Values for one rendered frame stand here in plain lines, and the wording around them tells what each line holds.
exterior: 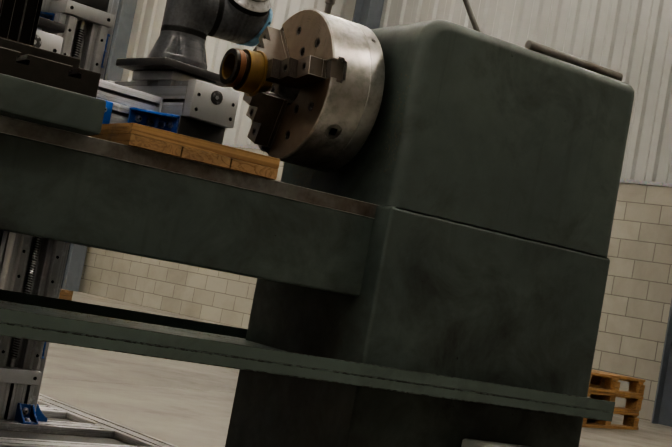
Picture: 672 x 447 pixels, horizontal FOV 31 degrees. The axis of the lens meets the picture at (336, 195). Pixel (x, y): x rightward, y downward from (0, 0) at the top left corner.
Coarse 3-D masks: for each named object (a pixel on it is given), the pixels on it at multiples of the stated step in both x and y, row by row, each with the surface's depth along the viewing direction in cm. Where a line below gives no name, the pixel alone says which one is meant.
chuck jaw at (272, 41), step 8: (264, 32) 255; (272, 32) 254; (280, 32) 256; (264, 40) 251; (272, 40) 253; (280, 40) 254; (256, 48) 248; (264, 48) 250; (272, 48) 251; (280, 48) 252; (272, 56) 249; (280, 56) 251; (288, 56) 252
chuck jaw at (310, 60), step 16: (272, 64) 241; (288, 64) 240; (304, 64) 239; (320, 64) 238; (336, 64) 239; (272, 80) 243; (288, 80) 242; (304, 80) 241; (320, 80) 240; (336, 80) 238
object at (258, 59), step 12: (228, 60) 245; (240, 60) 240; (252, 60) 241; (264, 60) 243; (228, 72) 245; (240, 72) 240; (252, 72) 241; (264, 72) 242; (228, 84) 242; (240, 84) 242; (252, 84) 242; (264, 84) 244
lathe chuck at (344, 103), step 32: (288, 32) 255; (320, 32) 244; (352, 32) 245; (352, 64) 240; (288, 96) 255; (320, 96) 239; (352, 96) 240; (288, 128) 247; (320, 128) 239; (352, 128) 242; (288, 160) 248; (320, 160) 247
